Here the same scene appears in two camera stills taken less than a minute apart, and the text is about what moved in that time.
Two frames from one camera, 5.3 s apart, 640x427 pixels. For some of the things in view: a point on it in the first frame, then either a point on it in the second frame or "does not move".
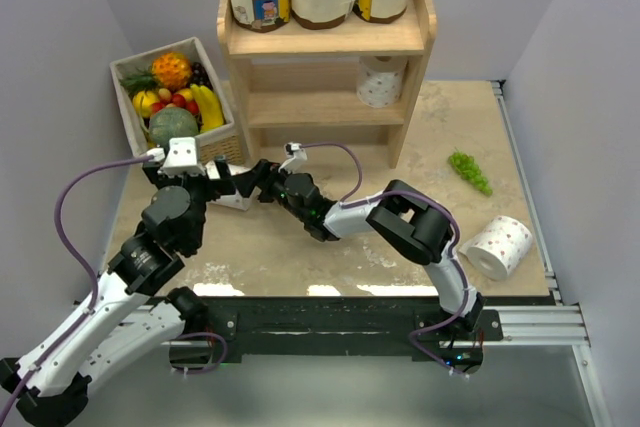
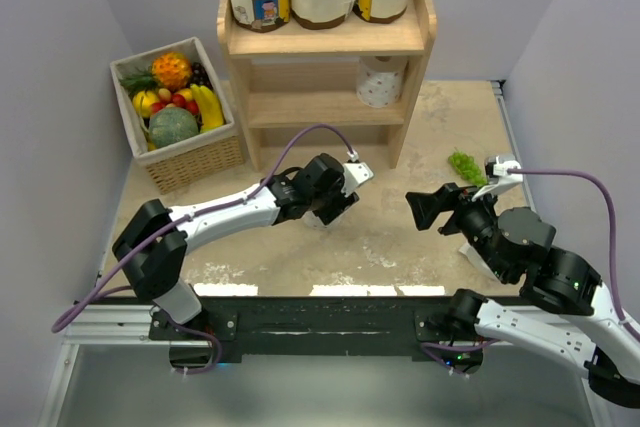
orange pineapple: (172, 70) does not move
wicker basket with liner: (219, 145) does not move
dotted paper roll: (379, 80) does not move
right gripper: (266, 174) → (448, 196)
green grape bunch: (470, 171) does not move
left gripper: (216, 187) → (341, 203)
